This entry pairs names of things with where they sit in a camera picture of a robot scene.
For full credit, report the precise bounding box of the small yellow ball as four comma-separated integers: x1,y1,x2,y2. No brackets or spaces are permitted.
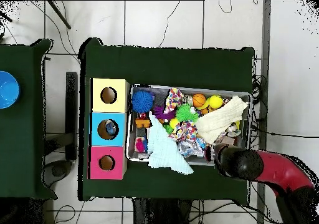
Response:
169,117,181,130

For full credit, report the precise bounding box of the colourful patterned cloth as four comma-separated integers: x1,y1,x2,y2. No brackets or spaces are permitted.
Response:
165,87,200,144

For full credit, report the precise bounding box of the orange toy basketball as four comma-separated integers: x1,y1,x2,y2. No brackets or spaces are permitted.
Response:
193,93,207,108

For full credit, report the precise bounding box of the side table with green cloth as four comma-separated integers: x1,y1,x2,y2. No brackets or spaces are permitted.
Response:
0,38,54,200

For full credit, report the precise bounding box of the wooden box with three holes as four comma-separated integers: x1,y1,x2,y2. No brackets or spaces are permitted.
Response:
88,77,130,181

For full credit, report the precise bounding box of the crushed clear water bottle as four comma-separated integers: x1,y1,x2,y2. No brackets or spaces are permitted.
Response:
178,138,207,159
104,121,118,137

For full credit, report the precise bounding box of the pale yellow cloth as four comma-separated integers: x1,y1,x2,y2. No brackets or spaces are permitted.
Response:
195,95,249,145

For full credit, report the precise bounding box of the small orange toy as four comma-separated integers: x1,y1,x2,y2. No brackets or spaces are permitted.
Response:
134,113,153,130

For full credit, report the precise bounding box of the mint green cloth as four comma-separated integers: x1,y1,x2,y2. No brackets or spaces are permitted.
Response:
147,111,195,176

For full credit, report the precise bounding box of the yellow smiley ball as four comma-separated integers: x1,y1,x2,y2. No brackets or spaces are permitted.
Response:
208,94,225,110

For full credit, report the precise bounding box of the blue spiky ball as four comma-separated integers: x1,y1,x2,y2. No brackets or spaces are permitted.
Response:
131,89,155,114

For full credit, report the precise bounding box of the purple spiky ball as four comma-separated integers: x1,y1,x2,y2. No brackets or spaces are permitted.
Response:
152,105,176,122

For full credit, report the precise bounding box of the shallow clear mesh bin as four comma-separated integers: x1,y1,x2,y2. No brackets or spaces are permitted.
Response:
126,85,252,169

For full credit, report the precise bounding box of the blue bowl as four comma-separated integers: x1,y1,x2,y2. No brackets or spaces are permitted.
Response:
0,71,21,110

